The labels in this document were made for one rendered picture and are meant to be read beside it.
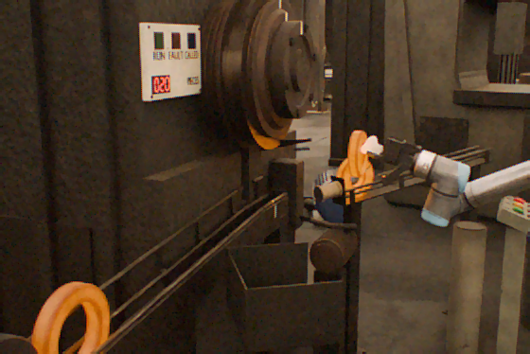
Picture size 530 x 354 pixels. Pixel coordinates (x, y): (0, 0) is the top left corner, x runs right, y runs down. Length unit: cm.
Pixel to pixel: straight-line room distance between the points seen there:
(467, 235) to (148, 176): 130
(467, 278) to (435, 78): 224
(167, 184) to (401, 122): 322
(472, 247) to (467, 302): 22
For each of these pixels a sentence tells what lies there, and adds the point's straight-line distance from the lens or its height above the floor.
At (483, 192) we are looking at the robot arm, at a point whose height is 71.
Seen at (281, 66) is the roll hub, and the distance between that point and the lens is 172.
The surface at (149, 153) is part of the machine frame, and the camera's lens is 156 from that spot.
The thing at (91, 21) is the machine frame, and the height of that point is 124.
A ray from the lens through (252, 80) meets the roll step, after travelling 168.
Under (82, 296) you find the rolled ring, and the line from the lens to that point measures 120.
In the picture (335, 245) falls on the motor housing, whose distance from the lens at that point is 216.
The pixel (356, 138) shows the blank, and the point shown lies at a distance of 208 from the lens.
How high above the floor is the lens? 120
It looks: 12 degrees down
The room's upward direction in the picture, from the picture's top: straight up
